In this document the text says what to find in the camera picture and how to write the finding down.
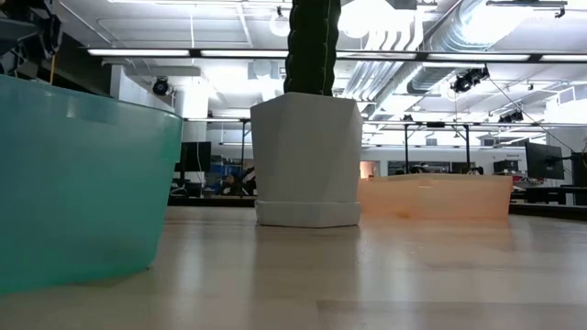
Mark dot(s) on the green cactus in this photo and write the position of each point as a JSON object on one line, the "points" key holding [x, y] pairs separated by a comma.
{"points": [[312, 46]]}

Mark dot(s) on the blue storage bins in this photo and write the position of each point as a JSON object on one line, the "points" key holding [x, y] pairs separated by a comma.
{"points": [[224, 170]]}

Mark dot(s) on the white faceted plant pot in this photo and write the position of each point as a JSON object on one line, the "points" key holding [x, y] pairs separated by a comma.
{"points": [[305, 156]]}

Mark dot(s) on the black metal stand frame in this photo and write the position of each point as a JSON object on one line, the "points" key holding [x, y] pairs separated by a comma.
{"points": [[406, 151]]}

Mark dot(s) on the black ceiling camera cluster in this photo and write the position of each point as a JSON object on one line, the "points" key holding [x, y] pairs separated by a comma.
{"points": [[468, 80], [511, 117]]}

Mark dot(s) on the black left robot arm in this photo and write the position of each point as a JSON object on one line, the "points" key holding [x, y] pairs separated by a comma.
{"points": [[27, 27]]}

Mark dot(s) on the green translucent plastic bin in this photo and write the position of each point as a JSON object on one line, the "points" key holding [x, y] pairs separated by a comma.
{"points": [[78, 183]]}

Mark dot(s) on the orange translucent plastic bin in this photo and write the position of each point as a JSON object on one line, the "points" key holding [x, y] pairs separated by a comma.
{"points": [[435, 197]]}

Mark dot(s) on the round black mounted camera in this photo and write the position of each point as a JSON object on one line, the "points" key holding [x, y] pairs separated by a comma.
{"points": [[160, 86]]}

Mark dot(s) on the black desk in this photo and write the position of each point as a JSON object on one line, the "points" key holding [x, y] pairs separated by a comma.
{"points": [[550, 192]]}

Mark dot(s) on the black computer monitor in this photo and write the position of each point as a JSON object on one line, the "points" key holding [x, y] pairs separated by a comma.
{"points": [[545, 160], [580, 169], [192, 156]]}

